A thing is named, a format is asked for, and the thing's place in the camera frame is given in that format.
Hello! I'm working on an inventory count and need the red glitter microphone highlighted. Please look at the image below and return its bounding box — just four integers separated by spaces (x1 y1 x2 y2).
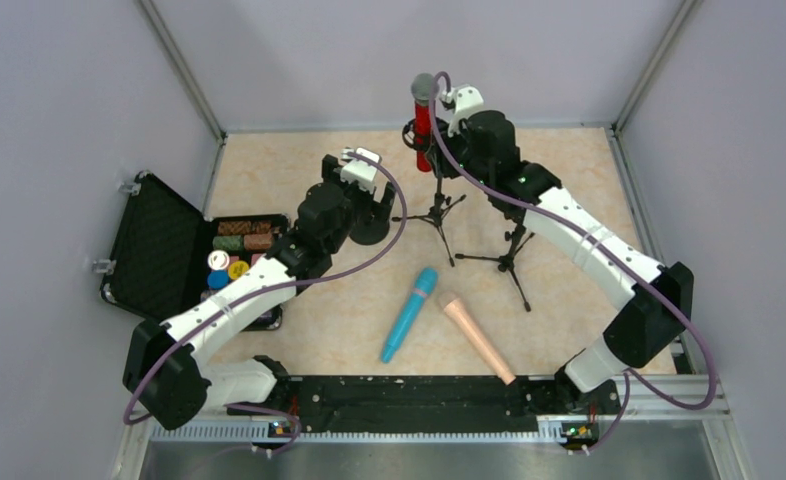
410 73 433 173

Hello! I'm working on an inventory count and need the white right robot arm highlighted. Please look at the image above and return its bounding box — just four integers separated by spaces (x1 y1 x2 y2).
431 110 694 394

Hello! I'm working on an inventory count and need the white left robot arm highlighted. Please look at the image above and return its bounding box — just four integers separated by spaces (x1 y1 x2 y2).
123 148 404 430

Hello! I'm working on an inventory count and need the black round base clamp stand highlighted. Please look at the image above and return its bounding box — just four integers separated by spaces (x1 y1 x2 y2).
349 201 391 246

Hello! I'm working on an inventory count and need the black tripod clip mic stand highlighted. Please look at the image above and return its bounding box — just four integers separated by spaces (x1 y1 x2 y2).
454 217 535 313

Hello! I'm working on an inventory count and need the yellow round token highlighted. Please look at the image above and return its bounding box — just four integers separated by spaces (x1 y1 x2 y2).
227 260 250 281

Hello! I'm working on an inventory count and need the blue microphone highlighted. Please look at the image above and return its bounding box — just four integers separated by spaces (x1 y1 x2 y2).
380 267 439 364

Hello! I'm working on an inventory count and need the white round token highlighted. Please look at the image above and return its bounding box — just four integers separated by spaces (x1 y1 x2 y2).
207 250 231 271

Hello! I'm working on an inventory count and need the blue round token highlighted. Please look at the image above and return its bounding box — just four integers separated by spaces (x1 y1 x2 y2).
206 270 230 290

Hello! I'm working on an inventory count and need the pink microphone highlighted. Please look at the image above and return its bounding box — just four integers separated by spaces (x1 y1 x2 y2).
438 291 517 386

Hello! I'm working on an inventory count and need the open black carrying case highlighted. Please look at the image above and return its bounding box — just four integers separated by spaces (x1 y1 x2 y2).
94 171 291 322

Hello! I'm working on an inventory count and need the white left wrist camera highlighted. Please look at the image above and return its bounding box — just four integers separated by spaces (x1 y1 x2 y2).
339 147 382 194

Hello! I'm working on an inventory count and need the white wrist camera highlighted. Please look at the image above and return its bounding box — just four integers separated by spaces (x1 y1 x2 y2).
440 84 485 137
339 147 382 194

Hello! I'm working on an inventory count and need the black shock mount tripod stand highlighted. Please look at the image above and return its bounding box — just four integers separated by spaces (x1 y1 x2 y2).
391 120 466 267

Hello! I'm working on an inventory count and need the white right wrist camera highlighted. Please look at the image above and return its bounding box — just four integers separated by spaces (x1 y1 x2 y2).
440 84 485 137

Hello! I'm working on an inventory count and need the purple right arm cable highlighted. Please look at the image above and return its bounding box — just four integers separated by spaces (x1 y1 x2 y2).
430 70 719 455

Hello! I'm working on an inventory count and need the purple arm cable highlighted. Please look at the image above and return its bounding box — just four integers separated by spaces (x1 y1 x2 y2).
430 70 719 455
122 150 409 458

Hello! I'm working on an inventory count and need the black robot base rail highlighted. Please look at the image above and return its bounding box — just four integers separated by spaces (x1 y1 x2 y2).
257 357 620 434

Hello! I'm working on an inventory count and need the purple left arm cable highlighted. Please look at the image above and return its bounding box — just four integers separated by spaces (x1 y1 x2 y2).
122 150 409 458

